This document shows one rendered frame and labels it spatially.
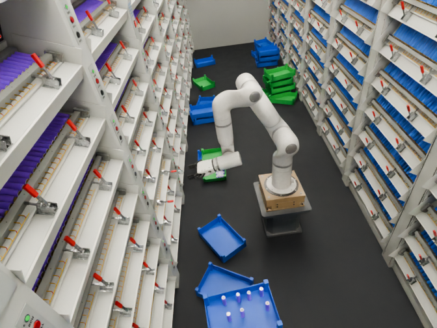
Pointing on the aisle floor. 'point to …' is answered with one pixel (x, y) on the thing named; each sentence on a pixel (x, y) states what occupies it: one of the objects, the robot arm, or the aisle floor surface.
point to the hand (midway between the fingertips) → (190, 172)
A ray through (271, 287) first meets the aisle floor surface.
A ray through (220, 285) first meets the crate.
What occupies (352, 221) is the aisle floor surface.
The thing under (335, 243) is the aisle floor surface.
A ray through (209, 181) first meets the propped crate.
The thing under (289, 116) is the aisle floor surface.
